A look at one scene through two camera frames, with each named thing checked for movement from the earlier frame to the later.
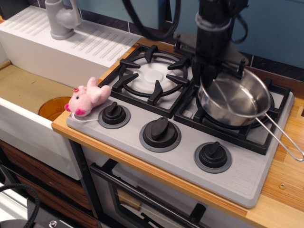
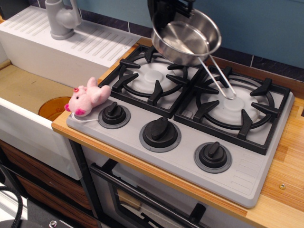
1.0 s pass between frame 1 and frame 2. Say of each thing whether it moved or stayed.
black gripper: moved
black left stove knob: stayed
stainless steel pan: moved
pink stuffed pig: stayed
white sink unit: stayed
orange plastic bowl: stayed
